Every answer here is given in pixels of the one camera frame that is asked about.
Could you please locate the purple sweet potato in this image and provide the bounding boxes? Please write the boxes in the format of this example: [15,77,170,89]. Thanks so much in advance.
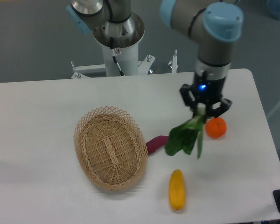
[146,135,168,155]

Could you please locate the yellow squash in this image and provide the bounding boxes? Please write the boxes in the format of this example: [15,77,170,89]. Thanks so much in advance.
[168,169,186,210]

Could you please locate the blue plastic bag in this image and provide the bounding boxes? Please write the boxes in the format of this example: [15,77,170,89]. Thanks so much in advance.
[266,0,280,20]

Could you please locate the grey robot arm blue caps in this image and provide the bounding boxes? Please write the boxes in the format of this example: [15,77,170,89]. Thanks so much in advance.
[66,0,244,118]

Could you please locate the orange mandarin fruit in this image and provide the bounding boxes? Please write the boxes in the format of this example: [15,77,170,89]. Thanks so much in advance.
[205,117,227,139]

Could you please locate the black cable on pedestal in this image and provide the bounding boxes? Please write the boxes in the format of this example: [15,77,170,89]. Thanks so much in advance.
[109,36,125,77]

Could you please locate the woven wicker basket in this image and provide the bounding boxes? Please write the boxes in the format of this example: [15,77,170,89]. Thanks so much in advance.
[74,106,148,190]

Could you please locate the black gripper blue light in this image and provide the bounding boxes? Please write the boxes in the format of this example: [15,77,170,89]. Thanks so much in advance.
[179,73,232,119]

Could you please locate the green bok choy vegetable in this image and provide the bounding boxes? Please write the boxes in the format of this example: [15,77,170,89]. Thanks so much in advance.
[165,107,206,160]

